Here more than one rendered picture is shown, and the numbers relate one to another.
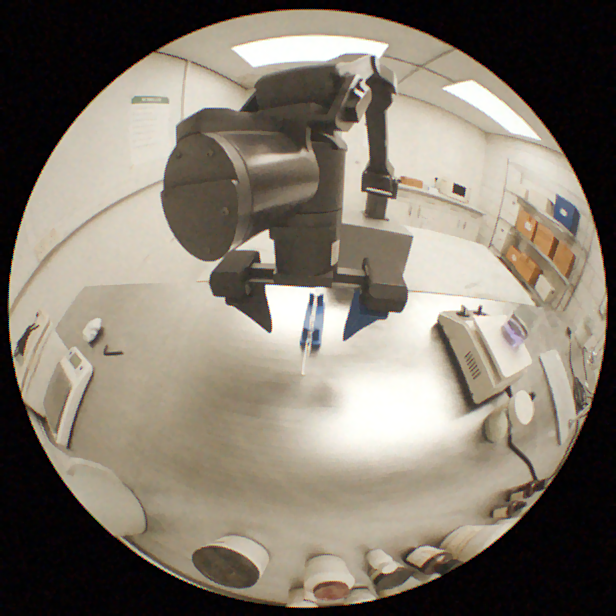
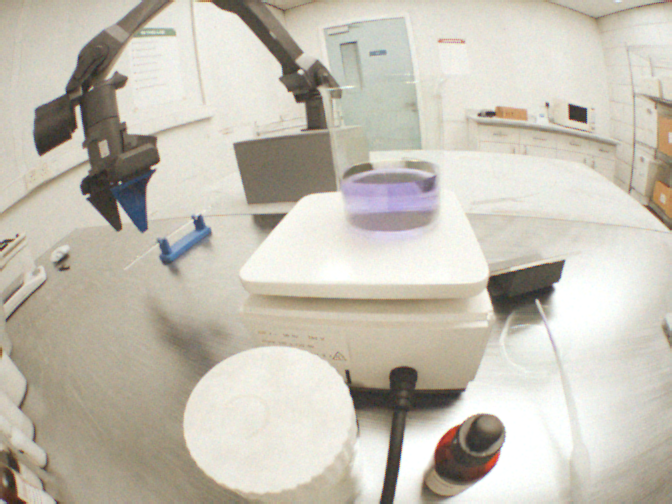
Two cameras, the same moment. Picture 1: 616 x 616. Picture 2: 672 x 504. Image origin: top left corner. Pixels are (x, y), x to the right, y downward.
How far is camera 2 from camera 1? 0.37 m
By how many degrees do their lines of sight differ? 20
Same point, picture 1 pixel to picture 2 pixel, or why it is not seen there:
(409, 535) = (65, 476)
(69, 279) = (59, 217)
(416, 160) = (515, 81)
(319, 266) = (95, 159)
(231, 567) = not seen: outside the picture
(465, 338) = not seen: hidden behind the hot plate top
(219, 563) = not seen: outside the picture
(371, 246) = (283, 161)
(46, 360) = (12, 269)
